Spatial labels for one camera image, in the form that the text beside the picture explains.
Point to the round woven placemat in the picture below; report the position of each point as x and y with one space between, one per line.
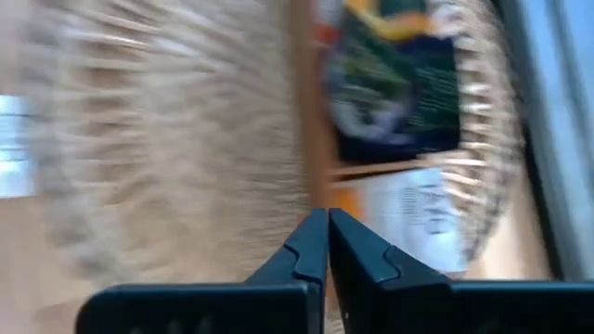
162 139

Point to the wooden tea box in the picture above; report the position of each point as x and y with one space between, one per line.
315 139

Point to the yellow fruit tea packet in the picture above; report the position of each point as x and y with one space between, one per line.
394 25

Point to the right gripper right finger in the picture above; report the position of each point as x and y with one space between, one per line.
371 287

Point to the dark foil tea packet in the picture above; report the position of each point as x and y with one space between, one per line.
394 102

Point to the black aluminium table frame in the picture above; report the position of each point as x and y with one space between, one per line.
538 153

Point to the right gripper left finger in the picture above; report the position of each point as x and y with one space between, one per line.
297 269

